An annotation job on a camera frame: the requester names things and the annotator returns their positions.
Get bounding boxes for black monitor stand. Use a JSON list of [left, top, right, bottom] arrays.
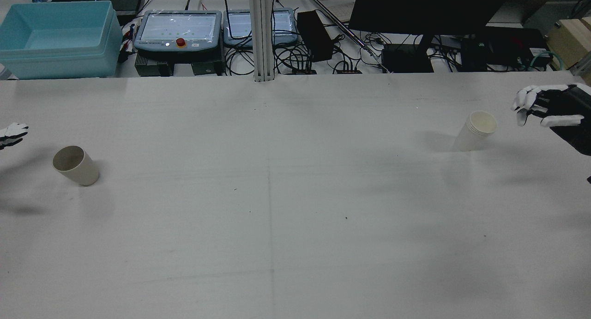
[[381, 33, 435, 74]]

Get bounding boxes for light blue plastic bin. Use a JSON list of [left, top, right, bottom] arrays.
[[0, 0, 123, 79]]

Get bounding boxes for beige paper cup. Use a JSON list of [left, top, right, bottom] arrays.
[[52, 145, 100, 187]]

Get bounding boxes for black electronics box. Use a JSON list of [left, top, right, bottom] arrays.
[[461, 26, 549, 71]]

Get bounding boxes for teal cable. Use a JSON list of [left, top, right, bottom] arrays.
[[530, 50, 563, 71]]

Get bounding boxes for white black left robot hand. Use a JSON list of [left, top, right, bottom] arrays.
[[0, 123, 29, 150]]

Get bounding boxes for teach pendant with red button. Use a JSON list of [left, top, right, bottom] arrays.
[[133, 10, 224, 52]]

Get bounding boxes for black monitor screen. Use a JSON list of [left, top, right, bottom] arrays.
[[349, 0, 515, 36]]

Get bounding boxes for metal tripod rod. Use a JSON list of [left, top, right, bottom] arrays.
[[299, 0, 385, 61]]

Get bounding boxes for aluminium profile post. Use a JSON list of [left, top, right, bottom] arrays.
[[248, 0, 277, 83]]

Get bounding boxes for dark grey controller box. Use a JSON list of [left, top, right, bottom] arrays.
[[134, 50, 226, 77]]

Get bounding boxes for grey teach pendant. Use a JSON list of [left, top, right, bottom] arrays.
[[224, 7, 299, 48]]

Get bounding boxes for light wooden box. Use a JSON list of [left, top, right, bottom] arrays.
[[546, 17, 591, 71]]

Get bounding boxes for stacked white paper cups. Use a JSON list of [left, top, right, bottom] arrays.
[[452, 111, 498, 152]]

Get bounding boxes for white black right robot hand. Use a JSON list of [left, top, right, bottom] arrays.
[[512, 84, 587, 128]]

